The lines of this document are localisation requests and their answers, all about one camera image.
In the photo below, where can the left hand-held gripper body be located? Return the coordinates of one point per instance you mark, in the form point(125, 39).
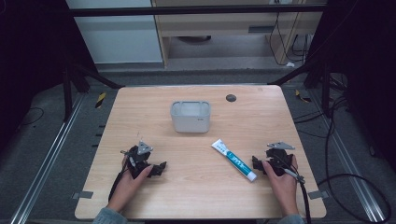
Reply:
point(137, 161)

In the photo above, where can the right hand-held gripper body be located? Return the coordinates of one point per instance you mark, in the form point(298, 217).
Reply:
point(278, 160)

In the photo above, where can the person's left hand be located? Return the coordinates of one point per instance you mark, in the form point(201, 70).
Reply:
point(127, 188)

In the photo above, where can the person's right hand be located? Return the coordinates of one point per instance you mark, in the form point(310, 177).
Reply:
point(286, 189)

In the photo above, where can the white and teal toothpaste tube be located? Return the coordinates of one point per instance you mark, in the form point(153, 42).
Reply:
point(235, 160)

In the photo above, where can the grey tape strip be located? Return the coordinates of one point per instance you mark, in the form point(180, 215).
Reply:
point(318, 195)
point(82, 195)

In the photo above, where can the grey plastic bin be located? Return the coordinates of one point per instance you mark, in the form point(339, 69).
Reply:
point(190, 119)

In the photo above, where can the dark round table grommet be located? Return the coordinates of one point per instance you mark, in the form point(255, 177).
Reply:
point(231, 98)

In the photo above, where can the yellow black hazard tape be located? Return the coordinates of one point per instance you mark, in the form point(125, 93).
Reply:
point(100, 100)
point(302, 97)

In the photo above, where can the black metal stand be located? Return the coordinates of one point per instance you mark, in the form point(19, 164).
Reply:
point(67, 93)
point(325, 90)

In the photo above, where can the white cabinet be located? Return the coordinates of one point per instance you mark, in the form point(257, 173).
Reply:
point(121, 40)

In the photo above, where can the light wooden desk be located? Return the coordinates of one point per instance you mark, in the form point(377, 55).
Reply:
point(218, 25)

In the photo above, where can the aluminium floor rail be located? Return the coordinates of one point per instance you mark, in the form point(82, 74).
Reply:
point(348, 161)
point(46, 158)

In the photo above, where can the black horizontal frame bar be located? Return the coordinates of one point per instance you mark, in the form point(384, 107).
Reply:
point(193, 10)

